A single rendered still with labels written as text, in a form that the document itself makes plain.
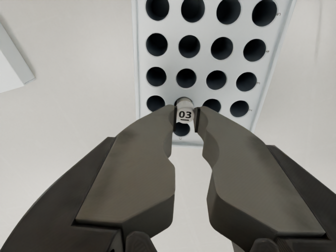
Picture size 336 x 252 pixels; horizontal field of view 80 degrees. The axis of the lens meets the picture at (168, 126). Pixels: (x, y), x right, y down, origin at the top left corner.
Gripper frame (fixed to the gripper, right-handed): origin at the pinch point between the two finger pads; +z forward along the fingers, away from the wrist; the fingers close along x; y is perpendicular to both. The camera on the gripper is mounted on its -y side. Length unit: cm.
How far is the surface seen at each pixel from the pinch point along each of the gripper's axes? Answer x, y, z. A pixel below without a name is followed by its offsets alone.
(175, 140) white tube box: -0.4, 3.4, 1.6
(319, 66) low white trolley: 10.2, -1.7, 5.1
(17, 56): -12.8, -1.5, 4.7
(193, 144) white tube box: 0.9, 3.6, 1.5
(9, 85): -13.3, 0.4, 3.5
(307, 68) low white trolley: 9.4, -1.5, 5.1
